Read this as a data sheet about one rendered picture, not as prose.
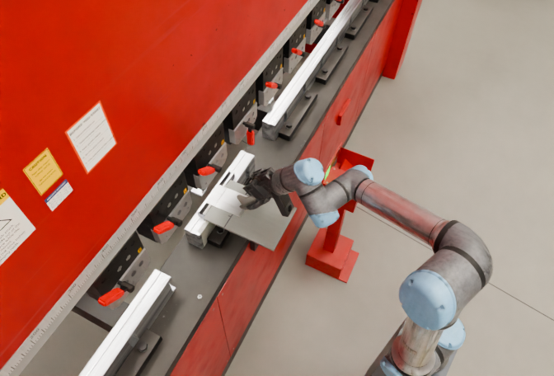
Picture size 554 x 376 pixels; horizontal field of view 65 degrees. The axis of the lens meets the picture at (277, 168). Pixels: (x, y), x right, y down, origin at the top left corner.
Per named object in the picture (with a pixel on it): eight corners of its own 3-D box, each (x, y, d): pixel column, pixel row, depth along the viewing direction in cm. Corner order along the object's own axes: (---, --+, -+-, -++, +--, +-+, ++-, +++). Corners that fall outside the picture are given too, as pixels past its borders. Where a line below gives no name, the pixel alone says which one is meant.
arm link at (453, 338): (461, 343, 133) (478, 329, 122) (433, 373, 127) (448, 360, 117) (430, 312, 138) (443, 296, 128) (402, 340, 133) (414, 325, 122)
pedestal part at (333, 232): (332, 253, 234) (348, 196, 192) (322, 249, 236) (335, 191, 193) (336, 244, 237) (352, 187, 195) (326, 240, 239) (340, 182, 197)
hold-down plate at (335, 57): (325, 85, 205) (326, 80, 203) (314, 82, 206) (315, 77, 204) (347, 50, 222) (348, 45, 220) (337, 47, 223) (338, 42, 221)
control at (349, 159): (353, 213, 186) (359, 189, 172) (318, 199, 191) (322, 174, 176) (368, 180, 198) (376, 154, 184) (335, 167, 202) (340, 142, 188)
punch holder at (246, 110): (236, 148, 140) (232, 110, 127) (213, 138, 142) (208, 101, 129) (257, 118, 148) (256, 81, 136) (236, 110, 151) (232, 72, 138)
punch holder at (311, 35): (309, 47, 174) (312, 10, 161) (290, 41, 176) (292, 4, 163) (323, 28, 182) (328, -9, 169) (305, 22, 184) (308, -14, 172)
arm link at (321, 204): (354, 209, 120) (335, 174, 119) (325, 230, 116) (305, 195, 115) (340, 209, 128) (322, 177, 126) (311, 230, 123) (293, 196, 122)
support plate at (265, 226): (274, 251, 138) (274, 250, 137) (203, 219, 145) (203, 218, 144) (297, 209, 148) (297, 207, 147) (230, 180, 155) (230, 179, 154)
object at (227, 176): (205, 219, 147) (204, 214, 145) (198, 215, 148) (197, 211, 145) (235, 177, 158) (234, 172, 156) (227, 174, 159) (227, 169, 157)
